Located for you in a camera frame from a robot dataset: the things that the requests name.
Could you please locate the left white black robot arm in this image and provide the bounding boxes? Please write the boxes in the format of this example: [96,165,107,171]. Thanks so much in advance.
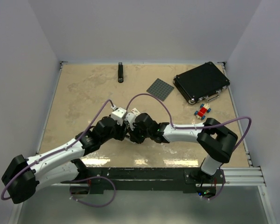
[1,116,130,204]

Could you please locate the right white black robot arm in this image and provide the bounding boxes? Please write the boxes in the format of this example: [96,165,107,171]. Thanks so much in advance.
[128,113,238,183]

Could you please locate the black stapler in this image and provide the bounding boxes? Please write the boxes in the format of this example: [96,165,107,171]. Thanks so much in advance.
[118,62,124,83]

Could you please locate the grey lego baseplate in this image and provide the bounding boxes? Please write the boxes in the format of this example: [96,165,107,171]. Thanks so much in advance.
[147,78,174,101]

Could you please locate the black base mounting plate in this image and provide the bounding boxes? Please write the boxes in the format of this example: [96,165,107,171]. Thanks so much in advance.
[62,167,225,195]

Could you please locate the red blue lego car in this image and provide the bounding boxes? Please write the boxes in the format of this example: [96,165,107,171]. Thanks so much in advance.
[194,104,211,120]

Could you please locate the black carrying case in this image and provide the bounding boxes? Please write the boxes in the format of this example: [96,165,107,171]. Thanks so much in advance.
[173,62,230,105]

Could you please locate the aluminium front rail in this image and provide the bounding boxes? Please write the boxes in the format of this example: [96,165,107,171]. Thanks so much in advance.
[20,166,266,187]

